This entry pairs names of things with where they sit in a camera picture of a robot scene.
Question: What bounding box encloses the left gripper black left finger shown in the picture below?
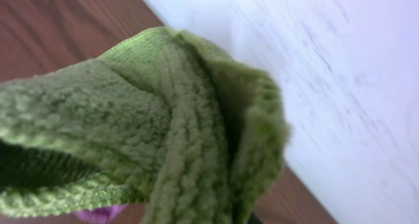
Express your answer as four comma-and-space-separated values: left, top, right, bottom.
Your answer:
1, 142, 98, 190

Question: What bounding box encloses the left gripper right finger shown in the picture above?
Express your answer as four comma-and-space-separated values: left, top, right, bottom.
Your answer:
247, 213, 263, 224

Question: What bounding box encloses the light green cloth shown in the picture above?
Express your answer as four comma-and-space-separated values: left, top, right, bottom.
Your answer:
1, 27, 289, 223

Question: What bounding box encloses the folded purple cloth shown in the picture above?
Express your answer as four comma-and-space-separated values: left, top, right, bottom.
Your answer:
74, 204, 127, 224

